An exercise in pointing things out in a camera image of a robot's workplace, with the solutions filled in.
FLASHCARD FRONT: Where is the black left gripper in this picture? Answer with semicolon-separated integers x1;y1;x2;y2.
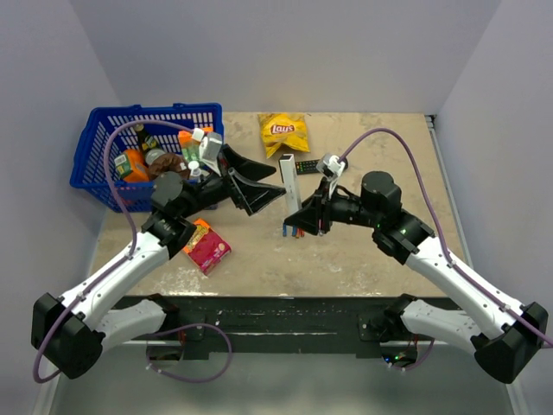
180;144;285;219

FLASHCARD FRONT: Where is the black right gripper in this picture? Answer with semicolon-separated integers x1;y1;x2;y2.
286;176;381;235

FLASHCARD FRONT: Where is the white remote control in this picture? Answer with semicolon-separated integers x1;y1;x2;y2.
278;154;302;215

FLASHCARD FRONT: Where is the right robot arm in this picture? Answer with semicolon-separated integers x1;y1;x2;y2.
284;171;549;384

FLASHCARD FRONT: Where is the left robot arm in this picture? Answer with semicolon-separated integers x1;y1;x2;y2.
31;144;285;383

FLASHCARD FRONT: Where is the black TV remote control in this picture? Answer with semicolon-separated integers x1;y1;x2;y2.
295;159;319;176

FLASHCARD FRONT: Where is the small white-capped bottle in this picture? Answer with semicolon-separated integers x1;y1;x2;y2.
187;161;202;182

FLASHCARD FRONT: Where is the orange green snack box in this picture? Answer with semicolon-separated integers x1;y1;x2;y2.
178;131;200;163

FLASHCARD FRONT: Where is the brown round package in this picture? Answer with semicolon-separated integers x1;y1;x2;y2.
148;153;190;181

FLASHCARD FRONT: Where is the yellow Lays chips bag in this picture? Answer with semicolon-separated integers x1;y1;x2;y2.
257;112;310;159

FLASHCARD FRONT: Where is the pink orange candy box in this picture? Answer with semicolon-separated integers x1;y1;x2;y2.
182;219;232;276

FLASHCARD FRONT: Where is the orange juice carton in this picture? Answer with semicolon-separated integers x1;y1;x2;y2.
114;149;149;182

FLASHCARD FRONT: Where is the dark glass bottle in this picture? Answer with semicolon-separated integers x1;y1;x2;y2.
132;124;165;166

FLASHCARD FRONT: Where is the blue plastic shopping basket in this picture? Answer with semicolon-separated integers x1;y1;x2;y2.
70;103;224;213

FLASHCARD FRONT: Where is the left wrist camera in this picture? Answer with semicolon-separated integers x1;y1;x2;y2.
192;128;223;174

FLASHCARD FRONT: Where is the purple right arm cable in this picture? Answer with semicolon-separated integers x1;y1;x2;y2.
339;127;553;349

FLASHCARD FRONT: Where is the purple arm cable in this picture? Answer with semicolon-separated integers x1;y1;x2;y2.
33;119;204;385
339;127;553;349

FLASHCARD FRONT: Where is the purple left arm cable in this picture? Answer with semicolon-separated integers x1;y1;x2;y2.
33;119;204;385

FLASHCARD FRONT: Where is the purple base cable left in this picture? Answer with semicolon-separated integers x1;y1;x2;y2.
145;322;233;384

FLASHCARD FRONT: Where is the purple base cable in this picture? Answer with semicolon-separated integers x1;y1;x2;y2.
386;336;435;373
145;322;233;384

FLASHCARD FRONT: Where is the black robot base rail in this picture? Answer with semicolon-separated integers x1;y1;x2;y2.
141;295;428;366

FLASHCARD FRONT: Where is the aluminium frame rail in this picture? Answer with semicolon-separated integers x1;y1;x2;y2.
424;115;474;267

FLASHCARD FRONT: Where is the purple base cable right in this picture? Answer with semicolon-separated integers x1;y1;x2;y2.
386;336;435;373

